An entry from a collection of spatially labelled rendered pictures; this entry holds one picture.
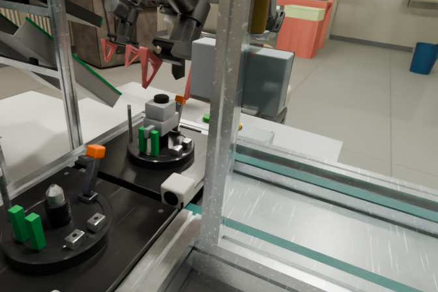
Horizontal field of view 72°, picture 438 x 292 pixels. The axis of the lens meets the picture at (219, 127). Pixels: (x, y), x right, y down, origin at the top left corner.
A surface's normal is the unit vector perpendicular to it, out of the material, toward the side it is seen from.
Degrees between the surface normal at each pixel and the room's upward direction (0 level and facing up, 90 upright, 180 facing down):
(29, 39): 90
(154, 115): 90
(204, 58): 90
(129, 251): 0
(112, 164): 0
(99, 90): 90
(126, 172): 0
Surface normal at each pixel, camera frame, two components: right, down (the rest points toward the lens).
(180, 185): 0.09, -0.89
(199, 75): -0.40, 0.38
